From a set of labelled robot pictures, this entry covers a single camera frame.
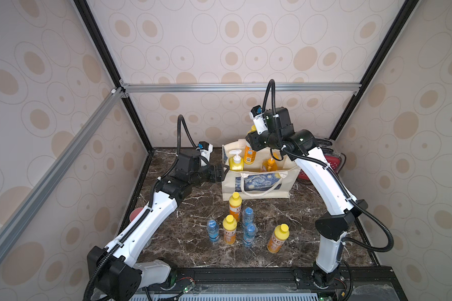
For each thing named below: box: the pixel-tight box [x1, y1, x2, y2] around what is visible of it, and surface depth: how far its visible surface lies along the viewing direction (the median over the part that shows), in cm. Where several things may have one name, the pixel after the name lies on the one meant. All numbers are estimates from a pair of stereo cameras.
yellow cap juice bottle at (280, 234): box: [267, 223, 290, 254], surface depth 68 cm
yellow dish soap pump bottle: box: [229, 149, 244, 172], surface depth 87 cm
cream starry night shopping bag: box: [221, 139, 302, 202], surface depth 87 cm
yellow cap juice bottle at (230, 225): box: [222, 214, 238, 246], surface depth 70 cm
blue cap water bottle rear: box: [242, 206, 255, 227], surface depth 78 cm
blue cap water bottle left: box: [207, 219, 220, 243], surface depth 75 cm
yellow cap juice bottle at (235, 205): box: [228, 191, 243, 222], surface depth 76 cm
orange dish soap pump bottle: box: [262, 157, 279, 172], surface depth 90 cm
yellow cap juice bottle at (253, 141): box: [243, 125, 262, 165], surface depth 66 cm
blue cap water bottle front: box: [242, 223, 257, 248], surface depth 74 cm
